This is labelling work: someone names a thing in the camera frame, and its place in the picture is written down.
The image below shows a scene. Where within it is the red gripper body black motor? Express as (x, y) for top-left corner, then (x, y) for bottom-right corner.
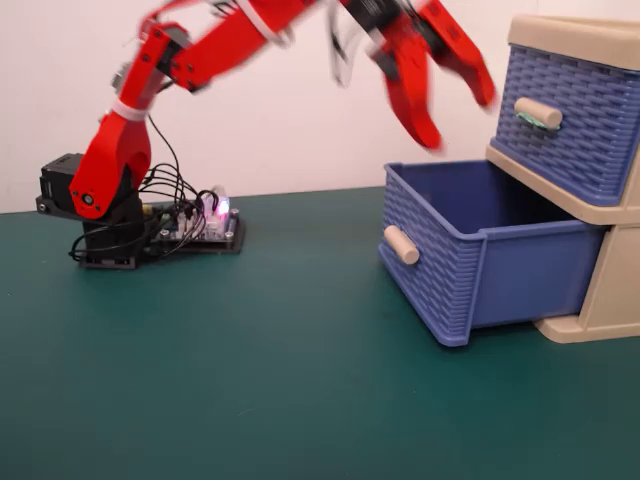
(343, 0), (451, 76)

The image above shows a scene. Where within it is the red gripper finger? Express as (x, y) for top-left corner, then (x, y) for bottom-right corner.
(417, 0), (499, 115)
(382, 37), (445, 152)

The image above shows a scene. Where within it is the blue wicker drawer plain handle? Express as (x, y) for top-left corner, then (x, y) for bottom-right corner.
(377, 159), (609, 348)

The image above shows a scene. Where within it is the black controller circuit board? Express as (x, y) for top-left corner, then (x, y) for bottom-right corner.
(142, 194), (248, 256)

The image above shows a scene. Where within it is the dark green desk mat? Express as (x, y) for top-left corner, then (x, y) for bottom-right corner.
(0, 185), (640, 480)

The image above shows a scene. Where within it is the green tape on handle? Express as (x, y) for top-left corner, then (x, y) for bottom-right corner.
(516, 111), (559, 133)

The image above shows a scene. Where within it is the blue wicker drawer taped handle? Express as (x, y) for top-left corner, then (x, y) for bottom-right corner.
(492, 45), (640, 207)

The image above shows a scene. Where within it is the beige plastic drawer cabinet frame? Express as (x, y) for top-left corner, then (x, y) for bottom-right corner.
(484, 14), (640, 344)

